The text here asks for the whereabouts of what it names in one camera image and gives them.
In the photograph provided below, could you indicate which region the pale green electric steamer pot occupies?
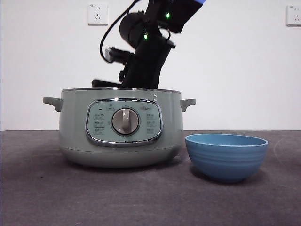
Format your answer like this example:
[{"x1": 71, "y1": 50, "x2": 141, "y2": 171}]
[{"x1": 42, "y1": 87, "x2": 197, "y2": 169}]

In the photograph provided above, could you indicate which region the blue ribbed bowl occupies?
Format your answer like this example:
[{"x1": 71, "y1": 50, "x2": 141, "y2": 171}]
[{"x1": 185, "y1": 133, "x2": 269, "y2": 184}]

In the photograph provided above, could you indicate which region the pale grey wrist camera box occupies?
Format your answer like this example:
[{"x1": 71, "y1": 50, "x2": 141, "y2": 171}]
[{"x1": 105, "y1": 46, "x2": 125, "y2": 64}]

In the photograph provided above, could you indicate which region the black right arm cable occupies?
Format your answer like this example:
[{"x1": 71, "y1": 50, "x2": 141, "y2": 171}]
[{"x1": 99, "y1": 0, "x2": 142, "y2": 64}]

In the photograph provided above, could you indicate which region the white wall socket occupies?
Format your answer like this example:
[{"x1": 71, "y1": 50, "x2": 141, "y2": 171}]
[
  {"x1": 88, "y1": 4, "x2": 109, "y2": 26},
  {"x1": 286, "y1": 5, "x2": 301, "y2": 26}
]

